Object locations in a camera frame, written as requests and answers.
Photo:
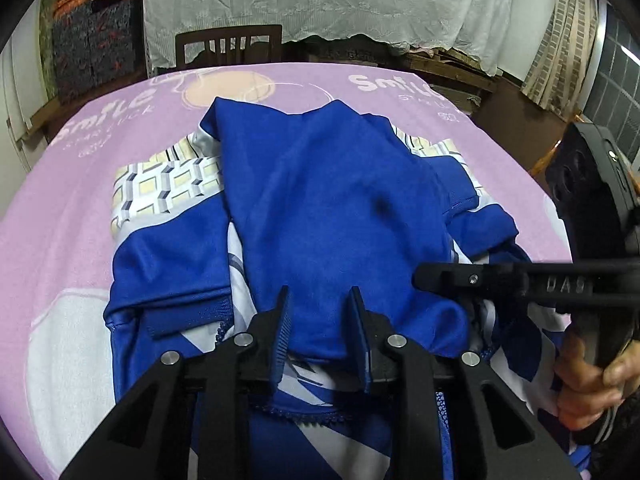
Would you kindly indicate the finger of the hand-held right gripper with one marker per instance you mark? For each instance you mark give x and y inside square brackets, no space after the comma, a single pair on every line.
[500,280]

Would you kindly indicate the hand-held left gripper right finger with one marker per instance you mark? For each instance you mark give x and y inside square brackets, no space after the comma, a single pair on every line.
[361,340]

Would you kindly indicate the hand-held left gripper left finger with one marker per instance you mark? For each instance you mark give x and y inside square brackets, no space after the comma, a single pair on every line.
[281,335]

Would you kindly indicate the blue printed zip hoodie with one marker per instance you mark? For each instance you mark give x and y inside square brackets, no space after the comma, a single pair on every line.
[325,210]

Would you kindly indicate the person's right hand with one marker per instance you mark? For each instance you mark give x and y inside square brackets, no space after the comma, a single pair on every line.
[585,385]

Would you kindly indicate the window with grille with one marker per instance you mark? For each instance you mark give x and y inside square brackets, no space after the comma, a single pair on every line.
[615,75]

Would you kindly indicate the beige patterned curtain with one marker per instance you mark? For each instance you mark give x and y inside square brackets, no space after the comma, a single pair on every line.
[560,50]

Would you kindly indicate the old wooden desk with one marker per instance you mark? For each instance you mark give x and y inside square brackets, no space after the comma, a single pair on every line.
[450,67]

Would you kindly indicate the purple printed blanket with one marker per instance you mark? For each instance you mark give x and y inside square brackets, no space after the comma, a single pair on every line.
[75,210]

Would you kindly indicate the dark wooden chair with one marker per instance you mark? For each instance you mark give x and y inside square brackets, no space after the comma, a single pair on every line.
[227,34]

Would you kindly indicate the white lace cloth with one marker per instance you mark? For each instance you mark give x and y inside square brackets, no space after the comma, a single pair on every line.
[325,0]

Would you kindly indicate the stack of dark patterned boxes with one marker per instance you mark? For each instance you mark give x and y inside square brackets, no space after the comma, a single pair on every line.
[95,45]

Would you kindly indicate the white leaning boards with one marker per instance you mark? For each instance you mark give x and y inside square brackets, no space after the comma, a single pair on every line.
[22,105]

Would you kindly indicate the green patterned panel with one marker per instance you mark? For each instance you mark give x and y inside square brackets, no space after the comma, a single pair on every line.
[46,50]

